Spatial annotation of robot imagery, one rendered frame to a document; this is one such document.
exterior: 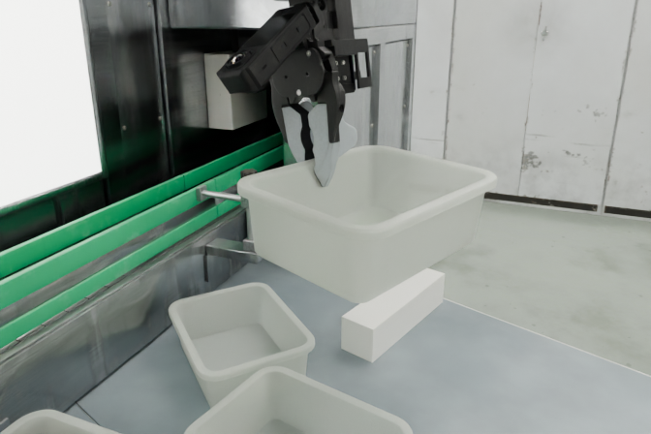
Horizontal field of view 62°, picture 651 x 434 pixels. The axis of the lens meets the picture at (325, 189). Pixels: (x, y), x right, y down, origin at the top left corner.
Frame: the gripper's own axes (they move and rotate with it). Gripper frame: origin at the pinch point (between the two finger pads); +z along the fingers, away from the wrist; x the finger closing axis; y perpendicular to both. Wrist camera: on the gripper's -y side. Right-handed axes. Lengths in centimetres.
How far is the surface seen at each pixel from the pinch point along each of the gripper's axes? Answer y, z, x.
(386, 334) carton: 22.2, 31.1, 9.6
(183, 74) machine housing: 32, -15, 67
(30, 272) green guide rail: -18.7, 9.4, 33.4
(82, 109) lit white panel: 2, -10, 55
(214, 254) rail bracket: 15.3, 19.4, 42.2
